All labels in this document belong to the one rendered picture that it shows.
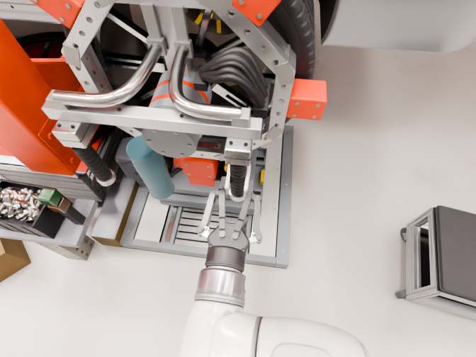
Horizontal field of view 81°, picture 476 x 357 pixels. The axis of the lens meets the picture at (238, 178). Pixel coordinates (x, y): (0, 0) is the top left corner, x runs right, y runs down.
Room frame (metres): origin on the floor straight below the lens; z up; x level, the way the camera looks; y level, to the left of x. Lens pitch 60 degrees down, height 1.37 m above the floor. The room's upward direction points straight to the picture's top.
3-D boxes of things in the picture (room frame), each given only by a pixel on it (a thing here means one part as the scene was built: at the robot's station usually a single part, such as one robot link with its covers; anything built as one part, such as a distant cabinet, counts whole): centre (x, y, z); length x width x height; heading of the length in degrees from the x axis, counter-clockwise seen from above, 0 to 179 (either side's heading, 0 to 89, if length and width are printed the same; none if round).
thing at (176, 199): (0.74, 0.11, 0.13); 0.50 x 0.36 x 0.10; 83
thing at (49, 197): (0.36, 0.55, 0.64); 0.04 x 0.04 x 0.04; 83
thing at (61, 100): (0.46, 0.25, 1.03); 0.19 x 0.18 x 0.11; 173
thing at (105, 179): (0.36, 0.34, 0.83); 0.04 x 0.04 x 0.16
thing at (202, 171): (0.61, 0.13, 0.48); 0.16 x 0.12 x 0.17; 173
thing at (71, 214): (0.36, 0.55, 0.55); 0.03 x 0.03 x 0.21; 83
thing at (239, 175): (0.32, 0.00, 0.83); 0.04 x 0.04 x 0.16
